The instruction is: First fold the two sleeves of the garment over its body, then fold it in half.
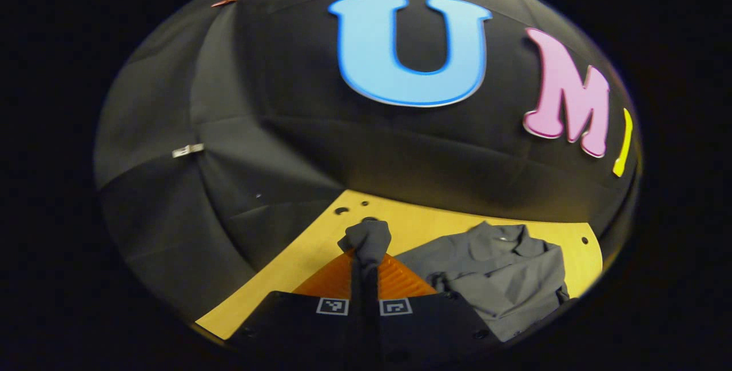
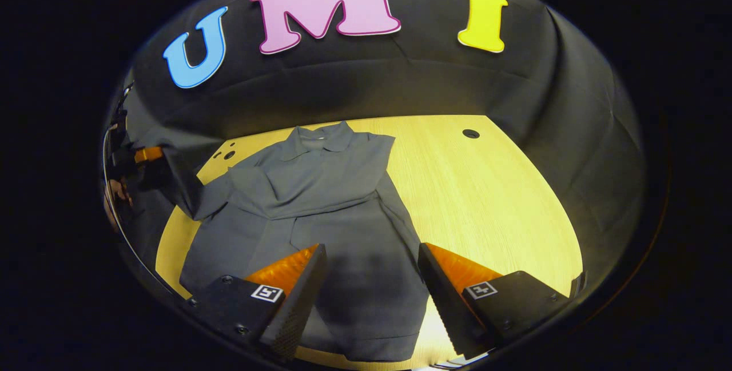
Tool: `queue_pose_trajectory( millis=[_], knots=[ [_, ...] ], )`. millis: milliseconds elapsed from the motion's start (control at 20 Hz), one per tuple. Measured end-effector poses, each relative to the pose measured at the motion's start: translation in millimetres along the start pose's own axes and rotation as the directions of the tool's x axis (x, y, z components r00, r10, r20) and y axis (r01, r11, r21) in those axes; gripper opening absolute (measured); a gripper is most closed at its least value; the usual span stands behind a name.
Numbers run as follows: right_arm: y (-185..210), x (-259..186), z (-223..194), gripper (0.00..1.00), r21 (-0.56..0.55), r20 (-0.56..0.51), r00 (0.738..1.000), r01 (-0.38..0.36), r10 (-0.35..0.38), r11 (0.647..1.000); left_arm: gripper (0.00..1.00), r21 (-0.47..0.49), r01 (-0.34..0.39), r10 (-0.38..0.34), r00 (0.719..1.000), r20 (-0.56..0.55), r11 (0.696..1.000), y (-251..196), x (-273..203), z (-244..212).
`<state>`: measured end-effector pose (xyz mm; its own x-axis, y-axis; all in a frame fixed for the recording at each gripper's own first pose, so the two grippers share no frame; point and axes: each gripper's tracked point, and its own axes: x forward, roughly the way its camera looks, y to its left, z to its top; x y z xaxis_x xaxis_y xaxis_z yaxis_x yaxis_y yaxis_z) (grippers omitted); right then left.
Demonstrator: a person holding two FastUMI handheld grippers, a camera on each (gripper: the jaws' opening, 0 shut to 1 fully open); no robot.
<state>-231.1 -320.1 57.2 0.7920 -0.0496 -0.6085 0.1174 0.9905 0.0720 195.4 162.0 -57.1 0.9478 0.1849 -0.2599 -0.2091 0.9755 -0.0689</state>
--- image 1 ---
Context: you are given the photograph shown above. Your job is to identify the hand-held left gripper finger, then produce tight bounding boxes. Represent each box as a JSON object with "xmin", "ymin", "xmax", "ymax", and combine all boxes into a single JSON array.
[
  {"xmin": 229, "ymin": 250, "xmax": 365, "ymax": 360},
  {"xmin": 366, "ymin": 252, "xmax": 501, "ymax": 360}
]

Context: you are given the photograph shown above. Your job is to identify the grey button shirt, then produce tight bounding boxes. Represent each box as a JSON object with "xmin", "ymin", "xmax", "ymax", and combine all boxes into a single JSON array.
[{"xmin": 337, "ymin": 218, "xmax": 572, "ymax": 343}]

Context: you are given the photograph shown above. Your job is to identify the black backdrop cloth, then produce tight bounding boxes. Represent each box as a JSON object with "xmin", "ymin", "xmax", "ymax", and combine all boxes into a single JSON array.
[{"xmin": 94, "ymin": 0, "xmax": 641, "ymax": 326}]

